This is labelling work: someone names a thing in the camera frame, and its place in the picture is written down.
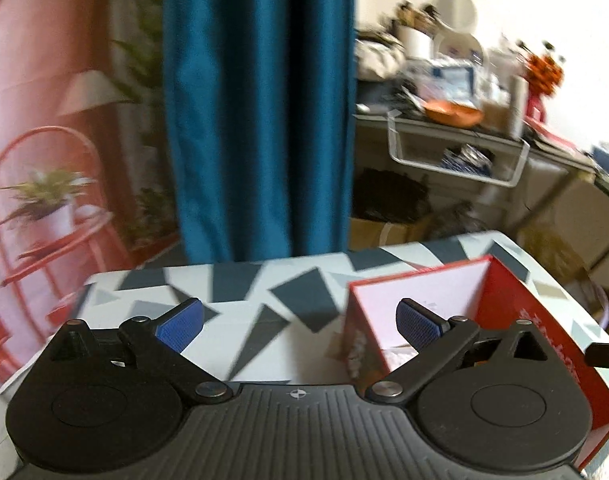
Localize orange artificial flowers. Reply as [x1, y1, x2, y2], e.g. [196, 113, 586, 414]
[519, 40, 565, 96]

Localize round white vanity mirror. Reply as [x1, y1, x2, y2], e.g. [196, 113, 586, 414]
[432, 0, 485, 61]

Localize blue curtain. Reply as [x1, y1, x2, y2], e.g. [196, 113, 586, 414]
[162, 0, 358, 263]

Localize pink book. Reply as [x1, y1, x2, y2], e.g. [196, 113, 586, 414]
[527, 117, 580, 153]

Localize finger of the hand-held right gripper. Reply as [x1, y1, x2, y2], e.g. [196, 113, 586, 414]
[585, 342, 609, 370]

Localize white makeup brush holder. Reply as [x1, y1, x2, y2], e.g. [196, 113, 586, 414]
[392, 2, 435, 61]

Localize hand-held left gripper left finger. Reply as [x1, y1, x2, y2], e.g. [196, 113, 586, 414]
[49, 297, 234, 406]

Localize red vase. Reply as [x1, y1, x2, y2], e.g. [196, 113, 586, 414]
[525, 90, 548, 123]

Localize purple plastic basin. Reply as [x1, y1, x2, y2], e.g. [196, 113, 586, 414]
[579, 280, 609, 326]

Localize printed wall backdrop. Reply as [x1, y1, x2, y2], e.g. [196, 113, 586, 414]
[0, 0, 185, 391]

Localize brown cardboard box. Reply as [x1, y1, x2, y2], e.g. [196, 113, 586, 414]
[352, 215, 430, 251]

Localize red cardboard box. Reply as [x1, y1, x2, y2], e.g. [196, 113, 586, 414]
[345, 255, 609, 471]

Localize white wire basket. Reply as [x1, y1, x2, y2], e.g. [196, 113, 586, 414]
[387, 110, 530, 188]

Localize black bag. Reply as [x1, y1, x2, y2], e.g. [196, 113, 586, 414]
[357, 77, 410, 106]

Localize cluttered white desk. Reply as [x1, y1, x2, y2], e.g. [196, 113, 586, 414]
[355, 110, 595, 241]

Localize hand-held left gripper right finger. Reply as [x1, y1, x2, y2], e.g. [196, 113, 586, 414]
[365, 297, 555, 406]

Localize dark bag under desk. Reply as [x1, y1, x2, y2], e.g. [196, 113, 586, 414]
[355, 167, 430, 223]

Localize orange tray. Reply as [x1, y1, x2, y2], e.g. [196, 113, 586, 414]
[425, 99, 485, 126]

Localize white cloth bag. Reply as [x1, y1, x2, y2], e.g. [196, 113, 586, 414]
[357, 35, 405, 81]

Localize blue packet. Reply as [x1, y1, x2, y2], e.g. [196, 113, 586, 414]
[425, 60, 478, 101]

